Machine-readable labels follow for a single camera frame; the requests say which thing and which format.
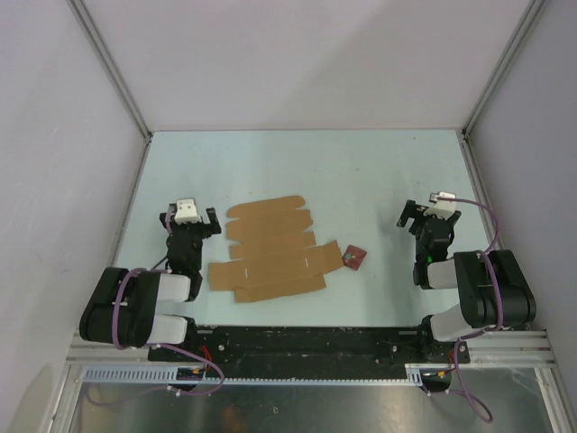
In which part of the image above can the small red packet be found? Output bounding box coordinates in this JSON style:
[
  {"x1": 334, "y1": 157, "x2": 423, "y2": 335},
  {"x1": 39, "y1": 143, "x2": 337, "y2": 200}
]
[{"x1": 343, "y1": 245, "x2": 367, "y2": 271}]

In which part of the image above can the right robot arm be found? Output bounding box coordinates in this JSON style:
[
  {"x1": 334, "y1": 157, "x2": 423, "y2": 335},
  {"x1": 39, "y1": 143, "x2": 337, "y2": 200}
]
[{"x1": 397, "y1": 192, "x2": 536, "y2": 362}]

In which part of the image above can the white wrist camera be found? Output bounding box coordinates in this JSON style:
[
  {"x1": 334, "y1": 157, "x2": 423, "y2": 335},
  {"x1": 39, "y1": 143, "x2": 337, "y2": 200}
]
[
  {"x1": 174, "y1": 198, "x2": 202, "y2": 225},
  {"x1": 424, "y1": 191, "x2": 456, "y2": 220}
]

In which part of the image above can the grey slotted cable duct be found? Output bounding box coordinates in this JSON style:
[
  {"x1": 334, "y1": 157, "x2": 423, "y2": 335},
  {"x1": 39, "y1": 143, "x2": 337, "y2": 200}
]
[{"x1": 80, "y1": 363, "x2": 425, "y2": 387}]

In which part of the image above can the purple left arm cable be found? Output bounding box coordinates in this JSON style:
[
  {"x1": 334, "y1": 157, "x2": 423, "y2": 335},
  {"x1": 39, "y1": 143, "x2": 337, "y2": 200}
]
[{"x1": 85, "y1": 205, "x2": 225, "y2": 404}]

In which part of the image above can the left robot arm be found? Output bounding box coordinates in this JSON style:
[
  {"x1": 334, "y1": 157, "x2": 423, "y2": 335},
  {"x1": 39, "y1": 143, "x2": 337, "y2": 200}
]
[{"x1": 78, "y1": 198, "x2": 222, "y2": 361}]

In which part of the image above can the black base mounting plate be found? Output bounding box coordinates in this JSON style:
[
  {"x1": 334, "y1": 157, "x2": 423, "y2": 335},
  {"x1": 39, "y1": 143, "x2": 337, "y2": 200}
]
[{"x1": 147, "y1": 325, "x2": 472, "y2": 364}]

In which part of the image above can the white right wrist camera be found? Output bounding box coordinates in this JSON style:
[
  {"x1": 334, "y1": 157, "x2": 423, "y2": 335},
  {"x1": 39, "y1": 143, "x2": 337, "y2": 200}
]
[{"x1": 424, "y1": 191, "x2": 456, "y2": 220}]

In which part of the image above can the brown cardboard paper box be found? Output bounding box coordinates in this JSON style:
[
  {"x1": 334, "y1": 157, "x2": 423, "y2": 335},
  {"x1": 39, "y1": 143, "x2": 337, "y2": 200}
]
[{"x1": 208, "y1": 195, "x2": 343, "y2": 303}]

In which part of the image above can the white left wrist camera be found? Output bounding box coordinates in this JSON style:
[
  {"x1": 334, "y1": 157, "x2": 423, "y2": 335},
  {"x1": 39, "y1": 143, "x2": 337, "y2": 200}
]
[{"x1": 174, "y1": 198, "x2": 202, "y2": 225}]

